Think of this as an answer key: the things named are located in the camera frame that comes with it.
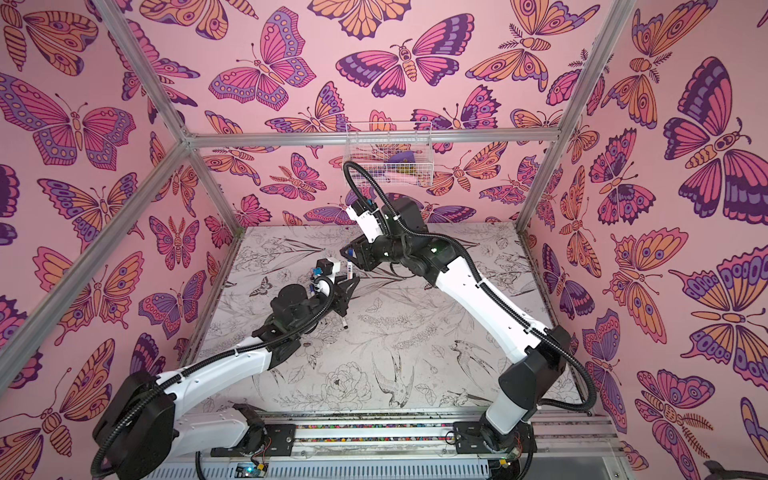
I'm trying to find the aluminium rail base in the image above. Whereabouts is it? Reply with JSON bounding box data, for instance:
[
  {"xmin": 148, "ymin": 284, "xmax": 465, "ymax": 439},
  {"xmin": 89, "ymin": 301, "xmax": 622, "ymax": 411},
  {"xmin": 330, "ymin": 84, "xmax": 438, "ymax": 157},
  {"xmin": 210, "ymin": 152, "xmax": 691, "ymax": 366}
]
[{"xmin": 142, "ymin": 410, "xmax": 635, "ymax": 479}]

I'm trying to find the small green circuit board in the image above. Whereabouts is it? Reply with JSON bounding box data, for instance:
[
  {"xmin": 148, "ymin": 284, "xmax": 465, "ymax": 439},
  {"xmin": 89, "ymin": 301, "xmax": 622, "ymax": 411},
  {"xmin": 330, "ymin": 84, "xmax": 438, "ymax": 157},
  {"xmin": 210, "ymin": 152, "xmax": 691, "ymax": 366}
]
[{"xmin": 235, "ymin": 462, "xmax": 267, "ymax": 479}]

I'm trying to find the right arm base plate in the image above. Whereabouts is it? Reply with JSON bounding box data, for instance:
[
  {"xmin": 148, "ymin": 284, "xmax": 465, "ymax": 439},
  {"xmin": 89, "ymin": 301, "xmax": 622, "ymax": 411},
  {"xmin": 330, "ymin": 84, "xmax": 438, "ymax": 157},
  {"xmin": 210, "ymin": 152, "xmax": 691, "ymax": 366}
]
[{"xmin": 449, "ymin": 421, "xmax": 538, "ymax": 455}]

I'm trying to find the white wire basket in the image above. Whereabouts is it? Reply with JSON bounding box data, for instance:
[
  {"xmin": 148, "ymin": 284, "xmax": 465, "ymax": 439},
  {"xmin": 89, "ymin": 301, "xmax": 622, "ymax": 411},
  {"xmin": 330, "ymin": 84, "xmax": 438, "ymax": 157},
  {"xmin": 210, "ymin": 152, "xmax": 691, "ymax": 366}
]
[{"xmin": 337, "ymin": 117, "xmax": 435, "ymax": 188}]

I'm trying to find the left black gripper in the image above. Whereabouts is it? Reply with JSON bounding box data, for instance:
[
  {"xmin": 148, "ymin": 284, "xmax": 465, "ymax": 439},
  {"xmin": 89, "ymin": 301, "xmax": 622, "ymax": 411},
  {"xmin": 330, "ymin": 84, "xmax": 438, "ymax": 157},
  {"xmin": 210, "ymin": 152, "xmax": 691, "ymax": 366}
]
[{"xmin": 289, "ymin": 273, "xmax": 357, "ymax": 341}]

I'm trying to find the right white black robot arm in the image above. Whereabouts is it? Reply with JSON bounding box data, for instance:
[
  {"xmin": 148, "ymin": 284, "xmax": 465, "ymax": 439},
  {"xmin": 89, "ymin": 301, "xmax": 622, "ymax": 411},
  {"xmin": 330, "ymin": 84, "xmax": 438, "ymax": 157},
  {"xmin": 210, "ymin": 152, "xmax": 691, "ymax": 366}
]
[{"xmin": 340, "ymin": 198, "xmax": 597, "ymax": 452}]

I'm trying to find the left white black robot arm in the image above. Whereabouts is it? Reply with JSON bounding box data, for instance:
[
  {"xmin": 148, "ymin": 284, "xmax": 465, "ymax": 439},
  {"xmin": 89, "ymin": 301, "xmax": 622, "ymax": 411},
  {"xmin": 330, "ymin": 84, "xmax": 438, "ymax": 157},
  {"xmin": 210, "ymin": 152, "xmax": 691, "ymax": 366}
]
[{"xmin": 90, "ymin": 275, "xmax": 360, "ymax": 479}]

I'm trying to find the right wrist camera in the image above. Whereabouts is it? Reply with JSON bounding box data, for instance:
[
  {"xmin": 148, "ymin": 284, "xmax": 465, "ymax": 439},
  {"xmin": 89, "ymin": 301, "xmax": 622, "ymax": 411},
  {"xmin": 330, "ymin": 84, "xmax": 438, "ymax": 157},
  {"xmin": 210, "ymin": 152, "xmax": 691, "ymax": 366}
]
[{"xmin": 346, "ymin": 201, "xmax": 384, "ymax": 244}]

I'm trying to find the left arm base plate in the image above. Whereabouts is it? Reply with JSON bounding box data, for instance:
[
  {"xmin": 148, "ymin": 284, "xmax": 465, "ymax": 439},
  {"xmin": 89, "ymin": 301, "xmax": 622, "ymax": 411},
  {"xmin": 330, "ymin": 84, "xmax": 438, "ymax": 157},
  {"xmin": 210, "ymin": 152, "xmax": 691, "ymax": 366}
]
[{"xmin": 210, "ymin": 424, "xmax": 297, "ymax": 458}]

